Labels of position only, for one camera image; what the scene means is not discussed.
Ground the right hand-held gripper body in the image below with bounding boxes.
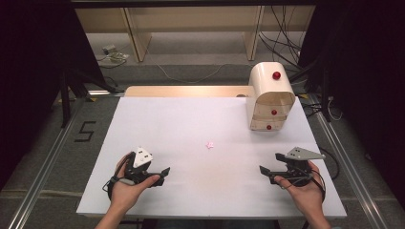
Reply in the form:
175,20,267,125
270,146,327,187

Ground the bundle of black cables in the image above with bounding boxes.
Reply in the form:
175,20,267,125
258,6,307,70

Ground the short white cable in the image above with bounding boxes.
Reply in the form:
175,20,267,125
328,96,343,122

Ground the clear drawer with red knob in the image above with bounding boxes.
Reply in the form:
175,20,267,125
248,114,288,132
252,101,293,119

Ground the black tape numeral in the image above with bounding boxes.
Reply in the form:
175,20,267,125
75,120,97,143

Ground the left hand-held gripper cable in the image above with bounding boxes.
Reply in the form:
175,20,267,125
102,152,137,201

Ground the black tripod stand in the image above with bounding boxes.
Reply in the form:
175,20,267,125
58,68,118,128

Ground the tan wooden table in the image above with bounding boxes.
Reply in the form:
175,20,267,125
123,85,256,98

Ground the long white floor cable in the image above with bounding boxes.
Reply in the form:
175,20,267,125
144,47,256,84

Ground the person's left hand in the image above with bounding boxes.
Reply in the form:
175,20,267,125
109,152,161,211

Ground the aluminium floor rail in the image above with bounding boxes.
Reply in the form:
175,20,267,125
8,90,125,229
305,94,388,229

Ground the right hand-held gripper cable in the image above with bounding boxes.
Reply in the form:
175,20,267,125
283,168,328,203

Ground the coiled white cable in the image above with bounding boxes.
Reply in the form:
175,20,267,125
96,52,130,70

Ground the black curtain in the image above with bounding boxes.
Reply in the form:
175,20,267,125
0,0,106,192
299,0,405,201

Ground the hand-held gripper cable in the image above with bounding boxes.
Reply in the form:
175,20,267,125
102,152,137,201
283,168,328,203

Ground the person's right hand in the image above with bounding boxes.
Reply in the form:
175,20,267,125
274,160,326,213

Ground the black floor cable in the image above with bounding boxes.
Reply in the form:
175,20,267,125
318,146,340,180

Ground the white mini drawer cabinet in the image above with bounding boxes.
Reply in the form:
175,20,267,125
245,61,296,132

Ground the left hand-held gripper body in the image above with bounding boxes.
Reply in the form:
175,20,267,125
123,146,166,187

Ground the black metal stand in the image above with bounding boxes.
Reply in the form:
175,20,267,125
288,56,332,123

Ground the wooden shelf unit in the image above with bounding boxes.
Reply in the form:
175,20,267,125
75,6,316,63

